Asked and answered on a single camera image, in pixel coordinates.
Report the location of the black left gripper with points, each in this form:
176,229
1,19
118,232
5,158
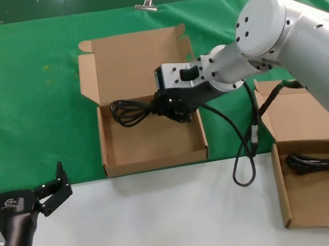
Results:
15,219

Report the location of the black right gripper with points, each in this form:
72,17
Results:
198,93

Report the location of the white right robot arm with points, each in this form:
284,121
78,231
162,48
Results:
311,45

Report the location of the open cardboard box with hole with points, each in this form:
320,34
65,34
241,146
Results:
119,68

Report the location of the green table cloth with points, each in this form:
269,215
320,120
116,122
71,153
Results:
27,118

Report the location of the silver binder clip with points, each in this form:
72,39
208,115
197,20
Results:
145,7

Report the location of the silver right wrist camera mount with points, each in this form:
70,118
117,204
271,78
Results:
173,75

